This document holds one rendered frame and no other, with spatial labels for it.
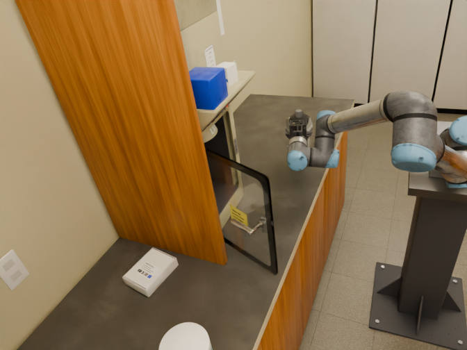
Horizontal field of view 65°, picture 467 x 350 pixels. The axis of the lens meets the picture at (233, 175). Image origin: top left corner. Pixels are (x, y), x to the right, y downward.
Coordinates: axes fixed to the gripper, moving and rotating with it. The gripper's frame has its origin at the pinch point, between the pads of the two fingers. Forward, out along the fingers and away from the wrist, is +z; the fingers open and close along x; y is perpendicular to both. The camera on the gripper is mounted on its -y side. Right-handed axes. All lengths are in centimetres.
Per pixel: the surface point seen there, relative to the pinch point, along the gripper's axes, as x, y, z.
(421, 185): -50, -20, -20
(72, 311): 74, -20, -89
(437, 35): -120, -33, 225
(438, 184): -57, -20, -20
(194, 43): 28, 52, -43
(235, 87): 18, 37, -42
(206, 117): 24, 35, -59
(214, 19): 24, 55, -29
